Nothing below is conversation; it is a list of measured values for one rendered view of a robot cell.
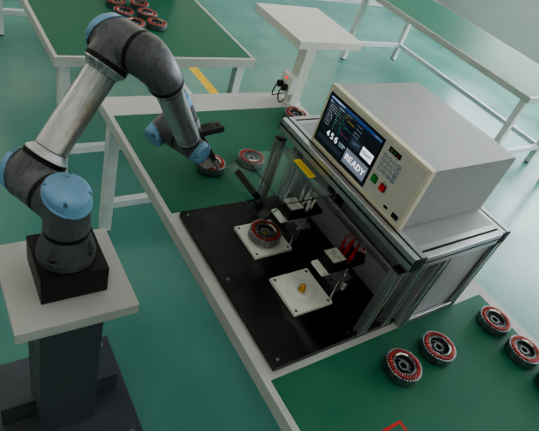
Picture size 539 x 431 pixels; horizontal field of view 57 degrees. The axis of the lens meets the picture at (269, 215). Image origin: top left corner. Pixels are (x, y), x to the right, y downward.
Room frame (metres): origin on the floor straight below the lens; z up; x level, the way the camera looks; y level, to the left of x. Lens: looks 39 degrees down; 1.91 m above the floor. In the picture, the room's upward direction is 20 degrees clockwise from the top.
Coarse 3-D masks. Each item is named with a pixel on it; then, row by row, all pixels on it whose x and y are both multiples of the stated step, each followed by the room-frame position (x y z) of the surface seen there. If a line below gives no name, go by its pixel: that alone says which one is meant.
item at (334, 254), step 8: (328, 248) 1.19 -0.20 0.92; (336, 248) 1.20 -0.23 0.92; (344, 248) 1.24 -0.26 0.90; (352, 248) 1.26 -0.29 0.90; (320, 256) 1.16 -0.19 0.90; (328, 256) 1.15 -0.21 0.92; (336, 256) 1.17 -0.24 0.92; (344, 256) 1.18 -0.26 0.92; (312, 264) 1.14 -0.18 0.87; (320, 264) 1.15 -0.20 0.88; (328, 264) 1.14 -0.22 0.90; (336, 264) 1.13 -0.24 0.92; (344, 264) 1.16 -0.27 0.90; (352, 264) 1.18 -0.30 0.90; (360, 264) 1.21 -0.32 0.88; (320, 272) 1.12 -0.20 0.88; (328, 272) 1.13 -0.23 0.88
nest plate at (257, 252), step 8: (248, 224) 1.32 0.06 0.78; (240, 232) 1.27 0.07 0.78; (248, 240) 1.25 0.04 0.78; (280, 240) 1.30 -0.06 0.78; (248, 248) 1.21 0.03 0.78; (256, 248) 1.22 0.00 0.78; (264, 248) 1.24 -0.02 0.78; (272, 248) 1.25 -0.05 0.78; (280, 248) 1.26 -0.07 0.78; (288, 248) 1.28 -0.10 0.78; (256, 256) 1.19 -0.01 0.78; (264, 256) 1.21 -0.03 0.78
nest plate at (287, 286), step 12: (276, 276) 1.13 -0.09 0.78; (288, 276) 1.15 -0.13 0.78; (300, 276) 1.17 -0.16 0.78; (312, 276) 1.19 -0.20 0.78; (276, 288) 1.09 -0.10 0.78; (288, 288) 1.10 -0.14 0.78; (312, 288) 1.14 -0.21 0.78; (288, 300) 1.05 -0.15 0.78; (300, 300) 1.07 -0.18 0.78; (312, 300) 1.09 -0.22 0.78; (324, 300) 1.11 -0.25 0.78; (300, 312) 1.03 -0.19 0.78
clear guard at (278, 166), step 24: (240, 168) 1.25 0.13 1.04; (264, 168) 1.26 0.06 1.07; (288, 168) 1.31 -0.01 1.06; (312, 168) 1.36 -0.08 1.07; (240, 192) 1.18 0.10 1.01; (264, 192) 1.17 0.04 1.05; (288, 192) 1.19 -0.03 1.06; (312, 192) 1.23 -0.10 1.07; (336, 192) 1.27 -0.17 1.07; (264, 216) 1.10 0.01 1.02
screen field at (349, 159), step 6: (348, 150) 1.32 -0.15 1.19; (342, 156) 1.33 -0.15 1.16; (348, 156) 1.31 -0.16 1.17; (354, 156) 1.30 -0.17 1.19; (348, 162) 1.31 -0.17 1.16; (354, 162) 1.29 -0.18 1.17; (360, 162) 1.28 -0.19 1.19; (354, 168) 1.29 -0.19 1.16; (360, 168) 1.27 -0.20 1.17; (366, 168) 1.26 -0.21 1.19; (360, 174) 1.27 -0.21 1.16; (360, 180) 1.26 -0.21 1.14
